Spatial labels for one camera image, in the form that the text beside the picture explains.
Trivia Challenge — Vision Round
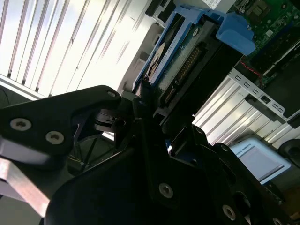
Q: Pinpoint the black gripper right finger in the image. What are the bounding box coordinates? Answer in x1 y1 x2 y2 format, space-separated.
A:
164 123 300 225

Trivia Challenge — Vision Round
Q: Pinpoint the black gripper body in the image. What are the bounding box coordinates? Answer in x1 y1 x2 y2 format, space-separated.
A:
44 147 235 225

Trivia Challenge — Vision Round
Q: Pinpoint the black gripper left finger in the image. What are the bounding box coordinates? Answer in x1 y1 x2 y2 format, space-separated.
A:
0 79 203 211

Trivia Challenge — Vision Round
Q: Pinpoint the hard disk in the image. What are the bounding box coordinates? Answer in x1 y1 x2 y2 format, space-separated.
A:
132 7 256 122

